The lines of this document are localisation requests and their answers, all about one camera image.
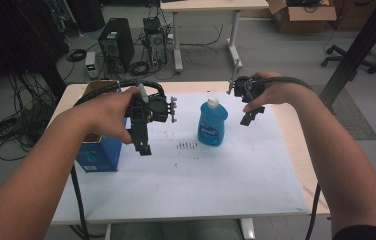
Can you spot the blue cardboard box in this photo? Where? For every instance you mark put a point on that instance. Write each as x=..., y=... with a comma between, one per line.
x=102, y=155

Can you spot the black computer tower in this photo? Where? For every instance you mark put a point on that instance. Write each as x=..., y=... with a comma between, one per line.
x=117, y=43

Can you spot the black sleeve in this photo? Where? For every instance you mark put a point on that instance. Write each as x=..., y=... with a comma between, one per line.
x=369, y=233

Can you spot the black office chair base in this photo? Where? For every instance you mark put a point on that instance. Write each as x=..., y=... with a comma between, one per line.
x=342, y=56

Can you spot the person's left hand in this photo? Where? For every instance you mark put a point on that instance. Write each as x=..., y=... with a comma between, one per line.
x=109, y=113

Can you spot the beige table with white legs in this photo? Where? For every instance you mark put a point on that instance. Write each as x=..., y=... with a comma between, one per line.
x=209, y=5

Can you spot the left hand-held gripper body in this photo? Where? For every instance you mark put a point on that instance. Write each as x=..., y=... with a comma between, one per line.
x=156, y=108

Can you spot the black metal post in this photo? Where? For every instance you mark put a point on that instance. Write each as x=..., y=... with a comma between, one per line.
x=359, y=50

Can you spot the open brown cardboard box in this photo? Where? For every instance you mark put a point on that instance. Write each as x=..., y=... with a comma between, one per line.
x=306, y=20

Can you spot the blue bottle with white cap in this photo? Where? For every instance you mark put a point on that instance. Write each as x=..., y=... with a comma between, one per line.
x=212, y=126

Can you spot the closed brown cardboard box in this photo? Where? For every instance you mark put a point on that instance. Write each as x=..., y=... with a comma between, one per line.
x=352, y=16

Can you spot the open computer tower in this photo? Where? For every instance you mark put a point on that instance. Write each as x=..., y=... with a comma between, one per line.
x=156, y=43

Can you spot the grey floor mat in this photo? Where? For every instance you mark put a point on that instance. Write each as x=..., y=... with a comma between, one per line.
x=352, y=116

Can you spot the light wooden table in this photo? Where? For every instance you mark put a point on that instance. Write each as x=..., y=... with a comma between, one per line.
x=192, y=86

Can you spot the person's right hand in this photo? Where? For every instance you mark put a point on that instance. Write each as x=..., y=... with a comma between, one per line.
x=279, y=91

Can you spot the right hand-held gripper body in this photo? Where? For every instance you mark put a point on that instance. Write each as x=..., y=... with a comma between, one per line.
x=247, y=88

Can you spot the small white power supply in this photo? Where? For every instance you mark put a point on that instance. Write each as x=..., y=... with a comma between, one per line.
x=91, y=65

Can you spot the white table mat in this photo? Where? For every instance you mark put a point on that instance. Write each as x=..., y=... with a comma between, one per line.
x=192, y=183

